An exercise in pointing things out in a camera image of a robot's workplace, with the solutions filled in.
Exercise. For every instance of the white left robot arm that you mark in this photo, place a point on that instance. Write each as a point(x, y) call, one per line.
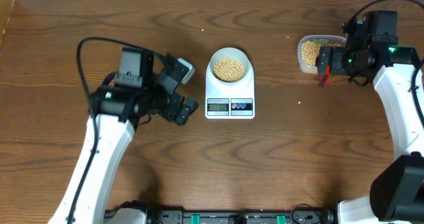
point(145, 85)

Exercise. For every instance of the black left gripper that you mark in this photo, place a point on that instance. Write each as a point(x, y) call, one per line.
point(169, 111)

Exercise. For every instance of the clear plastic container of beans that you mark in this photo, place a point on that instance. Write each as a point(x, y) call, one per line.
point(309, 47)

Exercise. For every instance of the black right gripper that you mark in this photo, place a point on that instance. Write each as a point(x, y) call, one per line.
point(336, 53)

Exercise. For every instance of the white round bowl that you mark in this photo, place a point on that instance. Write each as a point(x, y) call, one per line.
point(229, 66)

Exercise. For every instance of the white digital kitchen scale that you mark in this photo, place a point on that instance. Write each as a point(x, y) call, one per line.
point(229, 101)

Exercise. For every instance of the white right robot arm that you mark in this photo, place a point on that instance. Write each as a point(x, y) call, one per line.
point(372, 52)

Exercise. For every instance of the red plastic measuring scoop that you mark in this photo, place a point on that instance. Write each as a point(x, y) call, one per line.
point(325, 77)

